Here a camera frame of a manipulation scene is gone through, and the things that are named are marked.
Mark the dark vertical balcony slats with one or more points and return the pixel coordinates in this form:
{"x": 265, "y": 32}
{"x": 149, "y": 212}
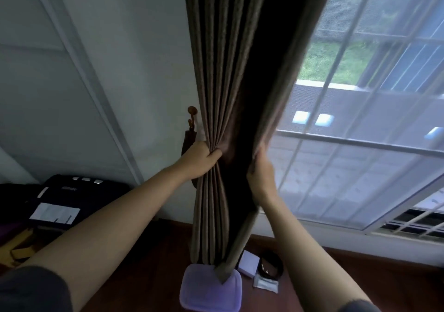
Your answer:
{"x": 409, "y": 65}

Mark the white window security grille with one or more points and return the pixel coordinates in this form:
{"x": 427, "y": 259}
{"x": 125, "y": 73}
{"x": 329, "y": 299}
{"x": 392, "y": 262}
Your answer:
{"x": 347, "y": 141}

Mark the person's right hand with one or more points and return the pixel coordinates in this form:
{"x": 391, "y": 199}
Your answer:
{"x": 262, "y": 180}

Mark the round wooden tieback knob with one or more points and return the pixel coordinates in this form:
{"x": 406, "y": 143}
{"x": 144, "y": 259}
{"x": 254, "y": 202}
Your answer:
{"x": 192, "y": 110}

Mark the black bag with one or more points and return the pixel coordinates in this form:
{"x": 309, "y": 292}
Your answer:
{"x": 86, "y": 194}

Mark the brown curtain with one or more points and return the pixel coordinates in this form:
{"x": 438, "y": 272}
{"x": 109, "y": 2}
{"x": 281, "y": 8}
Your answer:
{"x": 225, "y": 62}

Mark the dark window frame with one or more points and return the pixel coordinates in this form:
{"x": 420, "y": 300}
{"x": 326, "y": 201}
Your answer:
{"x": 399, "y": 201}

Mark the black fabric bundle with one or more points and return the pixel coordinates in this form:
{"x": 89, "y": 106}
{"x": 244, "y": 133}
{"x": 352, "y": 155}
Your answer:
{"x": 14, "y": 201}

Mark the white paper tag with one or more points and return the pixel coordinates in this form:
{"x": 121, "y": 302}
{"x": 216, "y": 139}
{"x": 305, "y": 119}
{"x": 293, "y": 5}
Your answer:
{"x": 55, "y": 213}

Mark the brown curtain tieback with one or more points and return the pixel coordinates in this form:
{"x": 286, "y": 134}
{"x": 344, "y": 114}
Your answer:
{"x": 188, "y": 143}

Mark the person's right forearm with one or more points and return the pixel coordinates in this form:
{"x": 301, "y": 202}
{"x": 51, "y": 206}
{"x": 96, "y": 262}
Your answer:
{"x": 312, "y": 263}

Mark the person's left forearm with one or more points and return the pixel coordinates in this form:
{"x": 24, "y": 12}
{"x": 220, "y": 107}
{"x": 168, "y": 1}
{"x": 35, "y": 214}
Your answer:
{"x": 104, "y": 232}

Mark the yellow packet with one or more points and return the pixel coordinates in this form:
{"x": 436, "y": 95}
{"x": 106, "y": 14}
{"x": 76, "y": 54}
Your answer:
{"x": 17, "y": 249}

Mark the dark grey shirt sleeve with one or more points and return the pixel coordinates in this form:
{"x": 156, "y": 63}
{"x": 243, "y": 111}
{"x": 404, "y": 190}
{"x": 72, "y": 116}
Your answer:
{"x": 359, "y": 306}
{"x": 31, "y": 291}

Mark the white packet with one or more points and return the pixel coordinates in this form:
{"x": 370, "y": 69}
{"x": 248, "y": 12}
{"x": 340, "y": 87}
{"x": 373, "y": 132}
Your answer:
{"x": 265, "y": 283}

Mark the person's left hand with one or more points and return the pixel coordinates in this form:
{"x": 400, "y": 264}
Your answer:
{"x": 197, "y": 159}

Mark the green trees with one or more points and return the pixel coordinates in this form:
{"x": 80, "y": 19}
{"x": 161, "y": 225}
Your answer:
{"x": 326, "y": 62}

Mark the small white box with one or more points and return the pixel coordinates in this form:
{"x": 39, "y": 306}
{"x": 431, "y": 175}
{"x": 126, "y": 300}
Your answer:
{"x": 248, "y": 264}

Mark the purple container lid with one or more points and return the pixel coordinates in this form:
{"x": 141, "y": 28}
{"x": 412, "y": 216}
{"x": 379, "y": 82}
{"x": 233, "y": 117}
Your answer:
{"x": 208, "y": 291}

